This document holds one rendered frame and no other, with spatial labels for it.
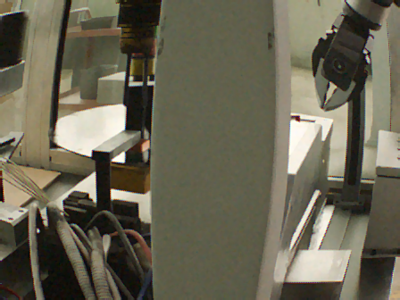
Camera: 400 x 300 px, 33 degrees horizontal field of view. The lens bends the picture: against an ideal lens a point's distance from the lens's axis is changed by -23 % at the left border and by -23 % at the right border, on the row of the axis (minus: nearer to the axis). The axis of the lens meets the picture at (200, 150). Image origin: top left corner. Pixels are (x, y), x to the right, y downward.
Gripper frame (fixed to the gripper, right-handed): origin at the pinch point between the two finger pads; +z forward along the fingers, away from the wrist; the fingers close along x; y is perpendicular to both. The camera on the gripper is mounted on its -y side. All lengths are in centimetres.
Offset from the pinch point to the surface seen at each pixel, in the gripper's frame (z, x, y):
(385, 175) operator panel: 1.4, -14.4, -2.6
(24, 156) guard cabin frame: 53, 48, 4
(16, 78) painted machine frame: -2.4, 34.2, -28.3
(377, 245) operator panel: 10.3, -20.0, -7.0
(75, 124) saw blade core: 4.3, 24.5, -22.8
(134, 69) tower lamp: 14.4, 27.6, 2.1
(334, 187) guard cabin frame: 27.7, -8.3, 17.6
